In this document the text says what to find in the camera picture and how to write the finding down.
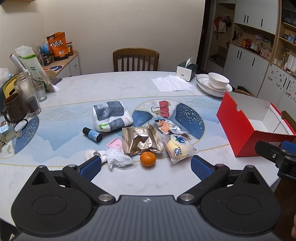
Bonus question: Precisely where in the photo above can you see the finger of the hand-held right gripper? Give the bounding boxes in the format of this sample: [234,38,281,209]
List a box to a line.
[255,140,296,180]
[281,140,296,152]

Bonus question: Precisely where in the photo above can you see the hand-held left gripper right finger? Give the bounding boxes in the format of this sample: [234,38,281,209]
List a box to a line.
[177,155,262,205]

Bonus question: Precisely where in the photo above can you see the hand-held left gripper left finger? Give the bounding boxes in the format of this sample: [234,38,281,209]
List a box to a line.
[31,156,116,206]

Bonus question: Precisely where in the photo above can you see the clear packet yellow bun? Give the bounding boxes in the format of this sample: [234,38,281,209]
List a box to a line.
[163,133,199,164]

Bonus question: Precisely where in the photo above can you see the red cardboard box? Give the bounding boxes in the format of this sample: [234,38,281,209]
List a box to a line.
[216,91,296,158]

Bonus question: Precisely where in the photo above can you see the mandarin orange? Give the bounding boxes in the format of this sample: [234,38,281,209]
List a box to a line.
[140,151,157,167]

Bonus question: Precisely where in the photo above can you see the silver snack packet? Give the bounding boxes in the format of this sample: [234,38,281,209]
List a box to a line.
[151,117,189,135]

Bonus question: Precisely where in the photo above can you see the gold foil snack bag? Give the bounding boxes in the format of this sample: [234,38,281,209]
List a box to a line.
[122,124,165,155]

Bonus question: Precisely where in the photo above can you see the white grey food bag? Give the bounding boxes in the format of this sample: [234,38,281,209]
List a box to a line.
[92,100,134,132]

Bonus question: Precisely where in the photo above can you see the white blue marble desktop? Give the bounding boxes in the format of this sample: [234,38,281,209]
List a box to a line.
[0,71,286,241]

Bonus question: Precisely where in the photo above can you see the wooden chair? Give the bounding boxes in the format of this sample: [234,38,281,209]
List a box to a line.
[113,48,160,72]
[233,89,255,97]
[281,111,296,130]

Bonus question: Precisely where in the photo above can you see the clear bag white granules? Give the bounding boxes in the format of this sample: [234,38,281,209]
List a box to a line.
[105,147,134,169]

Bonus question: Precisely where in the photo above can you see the small dark blue bottle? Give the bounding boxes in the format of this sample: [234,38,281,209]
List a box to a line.
[82,127,103,142]

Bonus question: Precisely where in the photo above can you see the pink ribbed pad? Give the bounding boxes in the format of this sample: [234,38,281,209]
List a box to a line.
[107,137,123,149]

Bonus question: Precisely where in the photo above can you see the pink binder clip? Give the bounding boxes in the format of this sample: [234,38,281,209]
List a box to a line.
[151,100,170,118]

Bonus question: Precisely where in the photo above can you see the white bowl gold rim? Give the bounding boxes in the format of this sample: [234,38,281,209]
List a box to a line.
[208,72,230,90]

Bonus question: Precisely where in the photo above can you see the stack of plates with bowl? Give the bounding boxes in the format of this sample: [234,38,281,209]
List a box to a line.
[196,74,232,93]

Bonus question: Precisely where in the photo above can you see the white paper napkin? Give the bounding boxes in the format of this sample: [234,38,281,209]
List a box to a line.
[151,75,192,92]

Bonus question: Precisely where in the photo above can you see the small drinking glass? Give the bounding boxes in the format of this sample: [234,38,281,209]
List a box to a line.
[33,81,48,102]

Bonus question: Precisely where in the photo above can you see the green white tissue box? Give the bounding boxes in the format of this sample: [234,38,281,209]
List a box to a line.
[176,57,198,82]

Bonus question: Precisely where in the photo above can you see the brown mug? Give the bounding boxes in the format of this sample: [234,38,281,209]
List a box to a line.
[2,93,28,124]

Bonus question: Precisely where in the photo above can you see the tall glass jar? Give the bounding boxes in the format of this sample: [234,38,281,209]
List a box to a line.
[16,71,42,117]

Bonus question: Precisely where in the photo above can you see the white wood sideboard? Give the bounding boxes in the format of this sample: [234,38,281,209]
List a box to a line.
[43,50,81,78]

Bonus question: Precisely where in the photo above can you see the clear plastic noodle bag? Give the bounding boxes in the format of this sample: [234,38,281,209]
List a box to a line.
[15,46,60,92]

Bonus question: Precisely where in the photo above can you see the yellow green lidded container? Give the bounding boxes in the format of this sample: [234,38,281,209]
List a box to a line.
[3,74,23,98]

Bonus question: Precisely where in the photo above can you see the dark glass jar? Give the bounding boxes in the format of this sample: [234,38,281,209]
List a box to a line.
[43,54,55,66]

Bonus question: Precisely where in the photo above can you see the orange snack bag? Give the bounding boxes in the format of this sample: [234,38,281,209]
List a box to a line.
[46,32,69,62]

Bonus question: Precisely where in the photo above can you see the crumpled clear plastic bag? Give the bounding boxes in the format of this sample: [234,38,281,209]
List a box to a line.
[0,68,12,86]

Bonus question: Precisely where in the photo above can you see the white paper roll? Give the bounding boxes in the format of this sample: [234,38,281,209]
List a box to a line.
[9,54,27,72]

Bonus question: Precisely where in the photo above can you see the red white hanging bag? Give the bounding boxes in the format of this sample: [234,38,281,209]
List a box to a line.
[214,16,232,33]

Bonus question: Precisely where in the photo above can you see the black hair tie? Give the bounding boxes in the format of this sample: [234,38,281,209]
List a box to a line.
[13,119,28,132]

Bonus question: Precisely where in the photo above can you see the white wall cabinet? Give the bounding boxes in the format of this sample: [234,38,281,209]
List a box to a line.
[203,0,296,109]

